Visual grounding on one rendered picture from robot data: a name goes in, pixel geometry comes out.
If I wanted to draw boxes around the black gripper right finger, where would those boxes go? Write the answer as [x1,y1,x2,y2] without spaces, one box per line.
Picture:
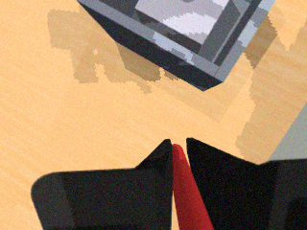
[186,137,307,230]

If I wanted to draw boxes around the red peg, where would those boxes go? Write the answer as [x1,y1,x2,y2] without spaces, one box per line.
[172,144,214,230]

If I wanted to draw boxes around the white square plate with hole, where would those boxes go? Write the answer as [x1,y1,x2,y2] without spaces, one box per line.
[135,0,230,55]

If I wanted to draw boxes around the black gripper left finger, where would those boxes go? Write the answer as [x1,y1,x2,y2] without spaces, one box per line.
[31,139,174,230]

